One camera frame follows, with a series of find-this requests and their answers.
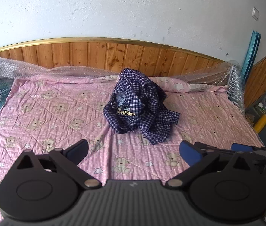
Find pink bear-print quilt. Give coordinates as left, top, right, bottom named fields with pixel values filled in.
left=0, top=73, right=265, bottom=226

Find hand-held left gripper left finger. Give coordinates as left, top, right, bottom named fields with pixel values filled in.
left=17, top=139, right=102, bottom=190

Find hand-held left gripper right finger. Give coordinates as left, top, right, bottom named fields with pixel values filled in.
left=166, top=140, right=249, bottom=190

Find clear bubble wrap sheet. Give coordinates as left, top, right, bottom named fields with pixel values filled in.
left=0, top=56, right=246, bottom=113

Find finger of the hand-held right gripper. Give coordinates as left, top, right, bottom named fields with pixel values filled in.
left=194, top=142, right=233, bottom=154
left=231, top=143, right=266, bottom=156

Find teal strips bundle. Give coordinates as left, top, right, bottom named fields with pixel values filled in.
left=241, top=30, right=261, bottom=80

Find wooden wall panelling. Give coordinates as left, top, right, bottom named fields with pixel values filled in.
left=0, top=37, right=266, bottom=110

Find navy checked shirt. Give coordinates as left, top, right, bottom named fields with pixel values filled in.
left=103, top=68, right=181, bottom=146

